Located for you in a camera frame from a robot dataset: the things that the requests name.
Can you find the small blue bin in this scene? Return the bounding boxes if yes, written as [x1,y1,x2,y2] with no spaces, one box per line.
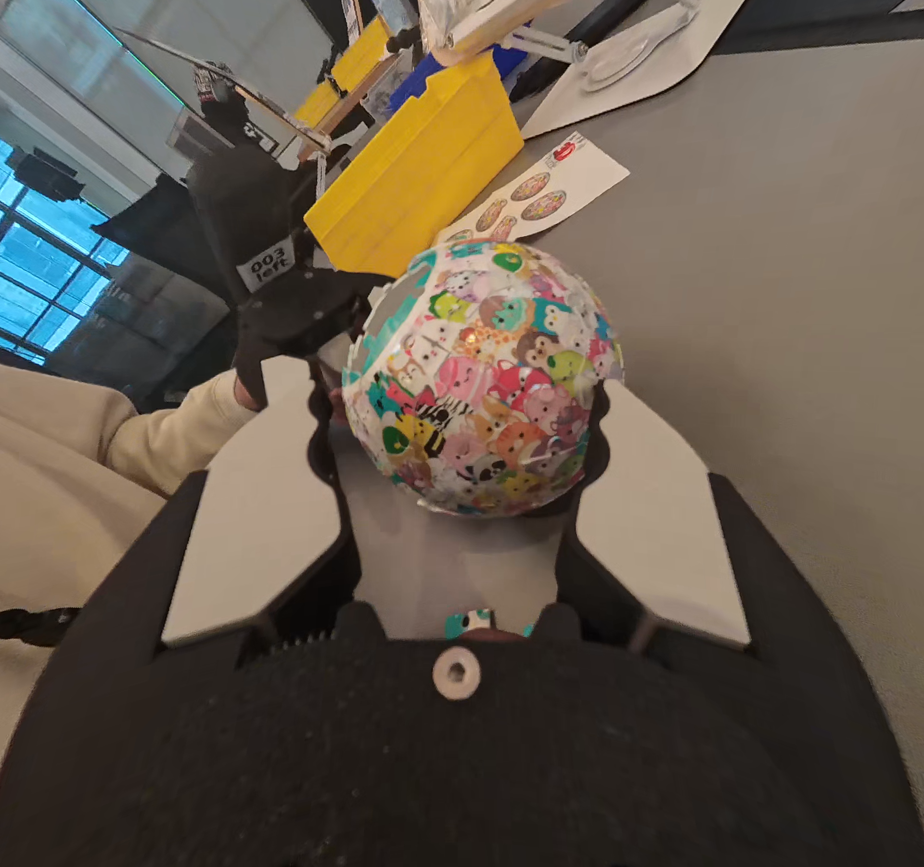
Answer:
[390,40,524,115]

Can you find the person's left forearm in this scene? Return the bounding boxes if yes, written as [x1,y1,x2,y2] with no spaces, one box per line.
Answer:
[108,369,264,496]

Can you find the small yellow bin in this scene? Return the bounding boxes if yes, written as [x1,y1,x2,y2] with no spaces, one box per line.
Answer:
[295,83,340,126]
[331,15,395,92]

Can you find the white instruction sheet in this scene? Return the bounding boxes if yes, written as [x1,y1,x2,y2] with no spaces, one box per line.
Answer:
[436,130,631,243]

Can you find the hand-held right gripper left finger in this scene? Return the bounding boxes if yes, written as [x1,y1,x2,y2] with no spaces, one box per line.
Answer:
[160,376,362,650]

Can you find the yellow plastic bin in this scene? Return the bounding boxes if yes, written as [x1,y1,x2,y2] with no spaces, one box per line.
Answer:
[303,51,526,279]

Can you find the colourful puzzle ball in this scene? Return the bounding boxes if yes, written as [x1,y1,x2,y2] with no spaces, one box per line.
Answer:
[341,239,625,518]

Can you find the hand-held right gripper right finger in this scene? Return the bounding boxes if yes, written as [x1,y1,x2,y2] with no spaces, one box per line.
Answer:
[554,379,753,657]

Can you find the black studio light panel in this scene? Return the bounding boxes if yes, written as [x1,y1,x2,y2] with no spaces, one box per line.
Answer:
[14,148,85,201]

